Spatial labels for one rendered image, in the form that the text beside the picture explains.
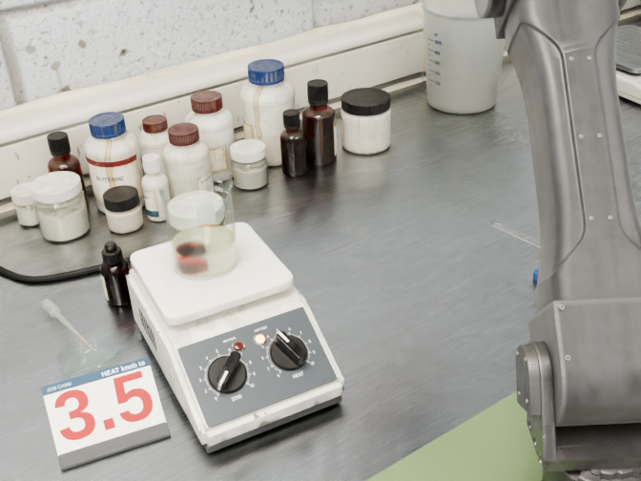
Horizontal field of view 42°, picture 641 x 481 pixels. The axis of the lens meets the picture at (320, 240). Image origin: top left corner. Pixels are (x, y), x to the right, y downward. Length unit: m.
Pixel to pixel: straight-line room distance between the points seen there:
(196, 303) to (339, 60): 0.63
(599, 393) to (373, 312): 0.39
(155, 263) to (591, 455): 0.43
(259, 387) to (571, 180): 0.32
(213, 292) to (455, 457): 0.25
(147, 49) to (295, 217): 0.32
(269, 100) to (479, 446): 0.60
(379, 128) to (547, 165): 0.62
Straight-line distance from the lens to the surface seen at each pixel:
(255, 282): 0.73
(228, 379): 0.67
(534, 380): 0.48
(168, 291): 0.73
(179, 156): 0.99
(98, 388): 0.73
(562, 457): 0.50
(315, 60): 1.23
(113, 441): 0.72
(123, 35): 1.13
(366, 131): 1.11
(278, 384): 0.70
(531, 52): 0.54
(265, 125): 1.08
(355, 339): 0.80
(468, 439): 0.62
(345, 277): 0.88
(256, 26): 1.21
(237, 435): 0.70
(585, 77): 0.53
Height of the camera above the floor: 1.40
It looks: 32 degrees down
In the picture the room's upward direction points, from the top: 3 degrees counter-clockwise
